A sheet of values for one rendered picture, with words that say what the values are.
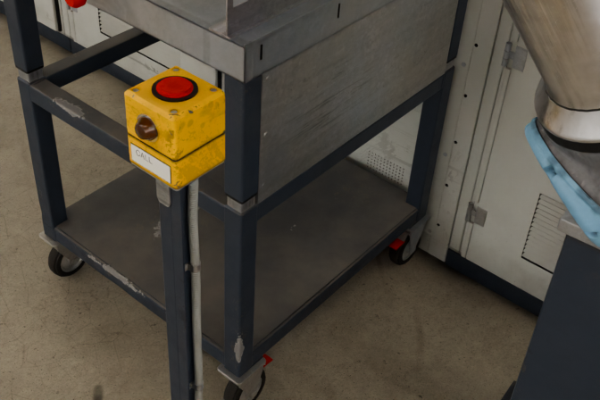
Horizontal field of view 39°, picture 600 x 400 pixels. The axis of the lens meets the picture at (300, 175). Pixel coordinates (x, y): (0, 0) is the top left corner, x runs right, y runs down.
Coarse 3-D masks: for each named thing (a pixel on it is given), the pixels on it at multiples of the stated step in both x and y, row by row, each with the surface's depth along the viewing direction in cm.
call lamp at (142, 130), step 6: (144, 114) 90; (138, 120) 90; (144, 120) 90; (150, 120) 89; (138, 126) 90; (144, 126) 89; (150, 126) 89; (156, 126) 89; (138, 132) 90; (144, 132) 89; (150, 132) 90; (156, 132) 90; (144, 138) 90; (150, 138) 90; (156, 138) 90
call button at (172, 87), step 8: (168, 80) 92; (176, 80) 92; (184, 80) 92; (160, 88) 90; (168, 88) 90; (176, 88) 90; (184, 88) 90; (192, 88) 91; (168, 96) 90; (176, 96) 90
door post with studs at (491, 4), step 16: (496, 0) 161; (480, 16) 165; (496, 16) 163; (480, 32) 167; (480, 48) 168; (480, 64) 170; (480, 80) 172; (464, 96) 176; (464, 112) 178; (464, 128) 180; (464, 144) 182; (464, 160) 184; (448, 176) 189; (448, 192) 192; (448, 208) 194; (448, 224) 196; (432, 240) 202
